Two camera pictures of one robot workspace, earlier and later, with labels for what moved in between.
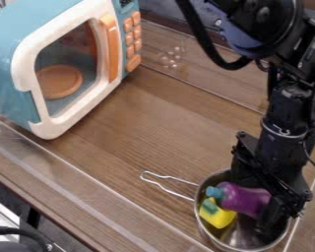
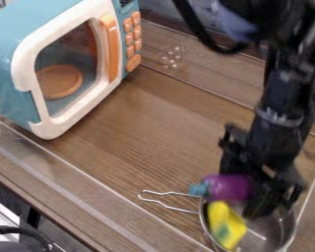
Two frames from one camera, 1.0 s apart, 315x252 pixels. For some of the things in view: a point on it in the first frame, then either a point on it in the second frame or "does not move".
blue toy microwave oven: (59, 54) does not move
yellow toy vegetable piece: (216, 217) does not move
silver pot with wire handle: (239, 237) → (268, 235)
